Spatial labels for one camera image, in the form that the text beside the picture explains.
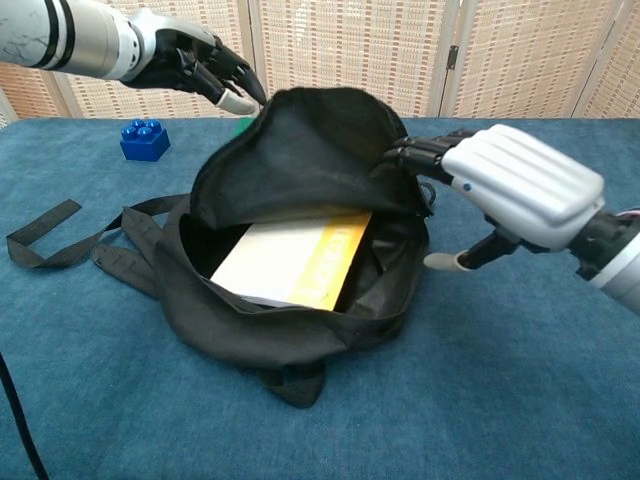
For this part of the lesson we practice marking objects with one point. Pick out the left silver and black robot hand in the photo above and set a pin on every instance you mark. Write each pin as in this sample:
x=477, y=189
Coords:
x=175, y=55

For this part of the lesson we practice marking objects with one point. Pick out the right silver and black robot hand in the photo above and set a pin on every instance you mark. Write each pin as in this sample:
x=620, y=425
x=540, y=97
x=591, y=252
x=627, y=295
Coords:
x=525, y=185

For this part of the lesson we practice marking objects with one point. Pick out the black fabric backpack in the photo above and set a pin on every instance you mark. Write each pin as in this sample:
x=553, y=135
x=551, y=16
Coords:
x=300, y=150

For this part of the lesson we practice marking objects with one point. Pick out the yellow and white notebook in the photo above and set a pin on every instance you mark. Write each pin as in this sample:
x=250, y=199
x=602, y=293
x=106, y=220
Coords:
x=270, y=265

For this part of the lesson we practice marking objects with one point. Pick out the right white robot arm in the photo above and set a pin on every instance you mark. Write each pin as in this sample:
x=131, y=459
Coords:
x=620, y=270

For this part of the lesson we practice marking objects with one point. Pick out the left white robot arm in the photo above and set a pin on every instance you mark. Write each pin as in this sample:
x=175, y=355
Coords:
x=75, y=35

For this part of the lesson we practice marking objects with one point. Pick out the woven folding screen panel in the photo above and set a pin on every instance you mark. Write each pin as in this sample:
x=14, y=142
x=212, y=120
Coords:
x=20, y=95
x=350, y=45
x=525, y=50
x=100, y=100
x=620, y=75

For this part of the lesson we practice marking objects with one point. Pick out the blue toy building brick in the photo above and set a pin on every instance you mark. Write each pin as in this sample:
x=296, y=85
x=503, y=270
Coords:
x=145, y=147

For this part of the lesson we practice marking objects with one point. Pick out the green and yellow sponge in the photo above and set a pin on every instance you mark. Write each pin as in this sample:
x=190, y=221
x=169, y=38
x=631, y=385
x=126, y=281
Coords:
x=242, y=126

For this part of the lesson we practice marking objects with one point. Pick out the grey mesh partition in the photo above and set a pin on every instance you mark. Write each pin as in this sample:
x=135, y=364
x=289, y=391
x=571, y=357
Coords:
x=6, y=112

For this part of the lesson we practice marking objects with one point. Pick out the blue velvet table cover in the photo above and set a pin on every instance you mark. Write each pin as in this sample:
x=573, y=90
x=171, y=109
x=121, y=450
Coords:
x=100, y=350

